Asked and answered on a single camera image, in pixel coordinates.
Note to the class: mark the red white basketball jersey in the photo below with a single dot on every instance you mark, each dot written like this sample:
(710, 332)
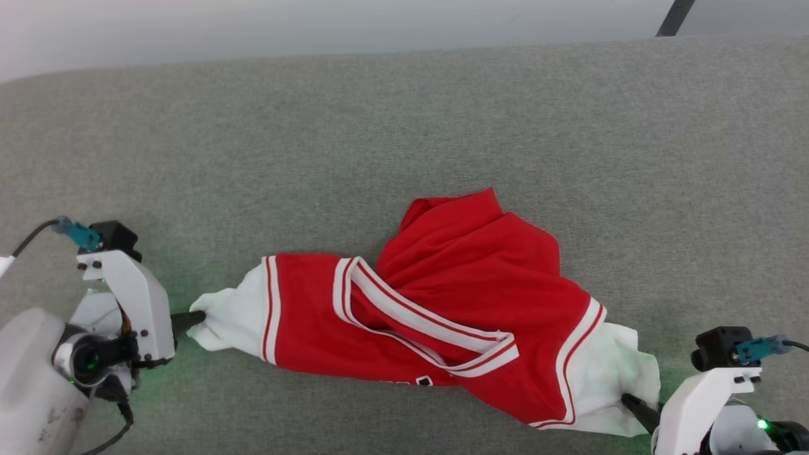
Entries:
(474, 278)

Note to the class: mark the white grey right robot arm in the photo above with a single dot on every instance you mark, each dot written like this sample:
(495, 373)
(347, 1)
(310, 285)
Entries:
(733, 436)

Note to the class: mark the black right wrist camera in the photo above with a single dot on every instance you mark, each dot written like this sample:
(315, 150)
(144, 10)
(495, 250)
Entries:
(717, 347)

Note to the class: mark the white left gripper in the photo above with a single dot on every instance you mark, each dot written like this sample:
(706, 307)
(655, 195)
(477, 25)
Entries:
(142, 316)

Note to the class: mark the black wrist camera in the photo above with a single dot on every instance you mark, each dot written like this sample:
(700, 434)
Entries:
(114, 237)
(717, 347)

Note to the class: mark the black slanted bar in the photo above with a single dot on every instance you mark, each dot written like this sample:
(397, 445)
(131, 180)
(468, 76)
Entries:
(675, 18)

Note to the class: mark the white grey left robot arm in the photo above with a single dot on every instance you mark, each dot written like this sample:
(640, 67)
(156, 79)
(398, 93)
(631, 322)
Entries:
(25, 379)

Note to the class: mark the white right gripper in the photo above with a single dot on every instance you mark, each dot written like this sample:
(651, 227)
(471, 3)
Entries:
(686, 417)

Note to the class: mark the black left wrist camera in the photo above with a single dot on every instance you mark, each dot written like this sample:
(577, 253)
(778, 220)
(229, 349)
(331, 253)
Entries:
(114, 237)

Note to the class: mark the grey fabric sofa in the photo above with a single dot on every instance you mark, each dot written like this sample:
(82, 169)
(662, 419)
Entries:
(442, 114)

